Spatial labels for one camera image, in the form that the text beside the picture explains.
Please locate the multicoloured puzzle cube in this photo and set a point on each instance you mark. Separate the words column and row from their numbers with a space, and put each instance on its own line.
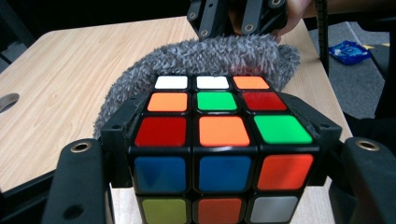
column 222, row 149

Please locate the grey table grommet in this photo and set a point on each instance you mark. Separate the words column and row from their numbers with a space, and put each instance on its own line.
column 7, row 102

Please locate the grey fluffy cloth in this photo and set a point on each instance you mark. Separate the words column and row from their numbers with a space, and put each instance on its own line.
column 211, row 56

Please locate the blue packet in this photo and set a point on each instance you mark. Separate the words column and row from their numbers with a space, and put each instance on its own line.
column 350, row 51

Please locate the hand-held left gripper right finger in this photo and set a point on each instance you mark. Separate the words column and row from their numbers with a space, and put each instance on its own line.
column 327, row 140

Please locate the yellow floor tape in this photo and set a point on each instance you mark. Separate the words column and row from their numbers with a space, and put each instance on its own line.
column 372, row 46

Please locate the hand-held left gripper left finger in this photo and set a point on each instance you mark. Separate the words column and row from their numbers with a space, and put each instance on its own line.
column 120, row 133

